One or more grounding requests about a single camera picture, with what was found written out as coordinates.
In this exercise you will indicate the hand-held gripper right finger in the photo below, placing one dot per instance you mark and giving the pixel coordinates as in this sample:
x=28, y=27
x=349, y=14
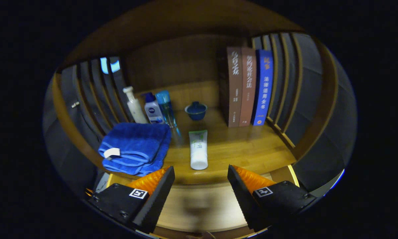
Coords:
x=243, y=197

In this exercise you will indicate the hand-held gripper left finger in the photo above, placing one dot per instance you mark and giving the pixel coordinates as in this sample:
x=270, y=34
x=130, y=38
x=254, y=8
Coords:
x=157, y=199

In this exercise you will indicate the white and green tube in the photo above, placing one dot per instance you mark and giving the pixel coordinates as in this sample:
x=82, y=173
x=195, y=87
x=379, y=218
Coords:
x=198, y=152

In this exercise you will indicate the wooden countertop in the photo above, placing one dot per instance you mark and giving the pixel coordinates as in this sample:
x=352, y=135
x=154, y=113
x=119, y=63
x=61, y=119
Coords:
x=235, y=149

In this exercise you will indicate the wooden cabinet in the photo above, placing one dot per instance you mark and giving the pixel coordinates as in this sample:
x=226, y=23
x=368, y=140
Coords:
x=179, y=59

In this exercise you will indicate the blue folded towel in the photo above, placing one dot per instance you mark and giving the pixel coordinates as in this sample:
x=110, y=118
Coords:
x=136, y=142

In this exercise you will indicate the white bottle blue cap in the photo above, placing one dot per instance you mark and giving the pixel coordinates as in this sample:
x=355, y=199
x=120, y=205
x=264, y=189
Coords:
x=153, y=111

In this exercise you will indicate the teal translucent bottle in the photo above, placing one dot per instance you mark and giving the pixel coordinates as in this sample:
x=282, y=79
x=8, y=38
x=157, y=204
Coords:
x=166, y=108

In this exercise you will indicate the white pump bottle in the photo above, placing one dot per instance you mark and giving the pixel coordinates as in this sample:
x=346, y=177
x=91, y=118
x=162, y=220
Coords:
x=136, y=109

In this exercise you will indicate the blue lidded teacup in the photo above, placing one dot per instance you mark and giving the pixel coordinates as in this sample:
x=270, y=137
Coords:
x=196, y=112

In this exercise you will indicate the reddish brown book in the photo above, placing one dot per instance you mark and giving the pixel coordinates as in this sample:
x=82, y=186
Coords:
x=248, y=86

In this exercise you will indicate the dark brown book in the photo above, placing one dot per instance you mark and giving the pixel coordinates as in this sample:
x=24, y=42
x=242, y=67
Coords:
x=233, y=86

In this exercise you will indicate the blue book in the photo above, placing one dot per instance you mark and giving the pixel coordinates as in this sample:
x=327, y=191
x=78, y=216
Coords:
x=263, y=86

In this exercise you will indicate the white clip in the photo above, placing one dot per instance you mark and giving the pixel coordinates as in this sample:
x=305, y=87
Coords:
x=75, y=104

